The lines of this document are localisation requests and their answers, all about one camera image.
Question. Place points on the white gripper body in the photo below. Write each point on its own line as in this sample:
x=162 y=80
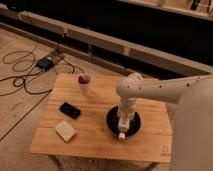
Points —
x=126 y=108

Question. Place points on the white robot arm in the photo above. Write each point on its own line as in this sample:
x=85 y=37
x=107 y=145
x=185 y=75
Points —
x=192 y=140

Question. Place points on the black ceramic bowl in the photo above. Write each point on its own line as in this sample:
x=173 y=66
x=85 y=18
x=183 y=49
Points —
x=112 y=123

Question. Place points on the wooden table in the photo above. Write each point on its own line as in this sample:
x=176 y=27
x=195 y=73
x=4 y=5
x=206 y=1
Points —
x=152 y=143

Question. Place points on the paper cup with ball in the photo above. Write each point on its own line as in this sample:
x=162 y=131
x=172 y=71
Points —
x=84 y=81

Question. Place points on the black rectangular phone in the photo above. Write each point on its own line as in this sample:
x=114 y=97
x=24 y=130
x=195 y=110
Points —
x=69 y=110

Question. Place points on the beige sponge block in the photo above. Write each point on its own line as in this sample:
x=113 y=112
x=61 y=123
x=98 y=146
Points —
x=65 y=131

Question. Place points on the blue power adapter box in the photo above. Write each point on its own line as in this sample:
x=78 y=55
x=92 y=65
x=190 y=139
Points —
x=45 y=63

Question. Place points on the long wooden shelf rail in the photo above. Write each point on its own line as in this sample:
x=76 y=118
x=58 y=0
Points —
x=131 y=50

